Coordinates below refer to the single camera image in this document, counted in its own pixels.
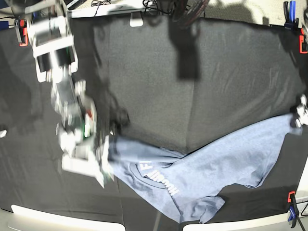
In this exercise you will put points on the silver camera stand base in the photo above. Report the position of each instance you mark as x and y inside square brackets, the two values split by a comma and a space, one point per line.
[136, 19]

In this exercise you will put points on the blue bar clamp near right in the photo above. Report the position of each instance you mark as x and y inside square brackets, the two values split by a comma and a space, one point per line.
[293, 210]

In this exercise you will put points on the orange clamp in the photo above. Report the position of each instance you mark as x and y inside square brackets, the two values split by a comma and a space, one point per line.
[303, 42]
[290, 195]
[20, 26]

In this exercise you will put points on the orange clamp far left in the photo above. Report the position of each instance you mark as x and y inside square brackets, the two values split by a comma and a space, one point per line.
[20, 26]

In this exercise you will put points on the aluminium rail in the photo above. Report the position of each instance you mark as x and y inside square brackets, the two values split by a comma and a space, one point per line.
[103, 10]

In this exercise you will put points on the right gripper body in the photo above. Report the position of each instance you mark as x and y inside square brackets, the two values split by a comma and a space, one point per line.
[84, 117]

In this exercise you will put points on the orange clamp far right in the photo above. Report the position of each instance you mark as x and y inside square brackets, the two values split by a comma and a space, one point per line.
[303, 42]

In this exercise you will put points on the black table cloth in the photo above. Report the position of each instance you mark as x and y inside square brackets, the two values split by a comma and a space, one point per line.
[172, 88]

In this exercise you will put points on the blue bar clamp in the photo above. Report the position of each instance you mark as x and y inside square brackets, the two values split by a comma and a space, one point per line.
[293, 210]
[289, 8]

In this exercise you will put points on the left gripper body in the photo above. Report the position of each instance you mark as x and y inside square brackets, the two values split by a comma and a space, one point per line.
[302, 108]

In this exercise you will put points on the orange clamp near right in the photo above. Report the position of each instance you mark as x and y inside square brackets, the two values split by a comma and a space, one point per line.
[290, 195]

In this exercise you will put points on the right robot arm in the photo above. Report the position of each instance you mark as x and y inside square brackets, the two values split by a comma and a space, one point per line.
[44, 24]

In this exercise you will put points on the blue-grey t-shirt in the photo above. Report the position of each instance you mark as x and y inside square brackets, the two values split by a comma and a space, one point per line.
[186, 187]

